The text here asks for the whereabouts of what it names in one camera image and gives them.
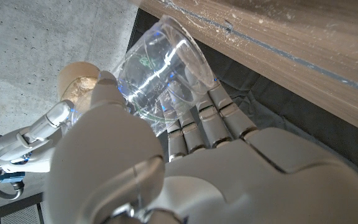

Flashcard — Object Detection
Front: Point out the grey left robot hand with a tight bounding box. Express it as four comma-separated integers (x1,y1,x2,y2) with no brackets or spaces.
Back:
44,70,358,224

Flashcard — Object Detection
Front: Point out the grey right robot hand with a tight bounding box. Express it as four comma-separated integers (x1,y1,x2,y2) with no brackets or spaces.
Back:
0,99,75,182

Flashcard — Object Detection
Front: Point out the clear cup with brown sugar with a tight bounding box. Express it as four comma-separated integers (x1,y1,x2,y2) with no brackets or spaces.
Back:
57,61,102,113

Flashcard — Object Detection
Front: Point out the clear plastic cup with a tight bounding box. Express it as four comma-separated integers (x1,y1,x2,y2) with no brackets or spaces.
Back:
112,14,219,138

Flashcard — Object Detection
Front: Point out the black fabric backdrop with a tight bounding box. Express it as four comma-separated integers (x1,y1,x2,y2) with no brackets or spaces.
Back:
126,9,358,191

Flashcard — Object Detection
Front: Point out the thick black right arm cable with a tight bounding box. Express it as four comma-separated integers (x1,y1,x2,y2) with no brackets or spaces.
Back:
0,179,25,200

